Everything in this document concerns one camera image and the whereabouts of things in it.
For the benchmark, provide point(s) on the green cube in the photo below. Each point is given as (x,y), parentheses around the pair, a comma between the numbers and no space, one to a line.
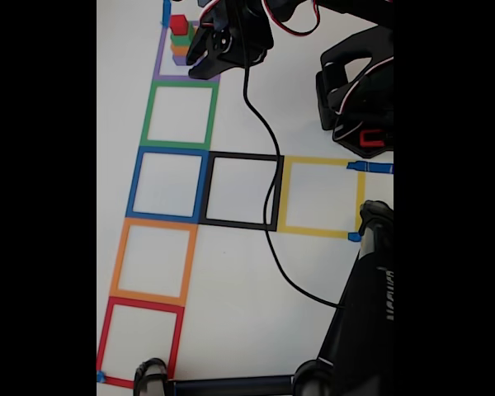
(183,39)

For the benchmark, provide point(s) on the small red cube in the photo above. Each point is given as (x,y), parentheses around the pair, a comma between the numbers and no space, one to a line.
(178,24)

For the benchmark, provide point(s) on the orange cube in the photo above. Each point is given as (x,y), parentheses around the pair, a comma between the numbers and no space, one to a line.
(179,49)

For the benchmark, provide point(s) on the purple square block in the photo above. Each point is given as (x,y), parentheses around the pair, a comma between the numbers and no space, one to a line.
(180,61)

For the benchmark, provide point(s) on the twisted blue tape strip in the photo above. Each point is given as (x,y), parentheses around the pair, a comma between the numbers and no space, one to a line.
(166,14)

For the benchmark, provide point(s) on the long blue tape strip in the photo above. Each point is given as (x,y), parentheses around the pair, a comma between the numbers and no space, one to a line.
(375,168)

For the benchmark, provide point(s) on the small blue tape piece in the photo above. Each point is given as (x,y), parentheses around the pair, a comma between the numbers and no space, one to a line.
(354,237)
(101,376)

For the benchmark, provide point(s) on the black tripod stand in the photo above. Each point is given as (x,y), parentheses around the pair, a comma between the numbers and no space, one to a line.
(354,330)

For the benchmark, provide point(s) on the red square frame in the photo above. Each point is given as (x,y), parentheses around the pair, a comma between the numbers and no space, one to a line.
(103,342)

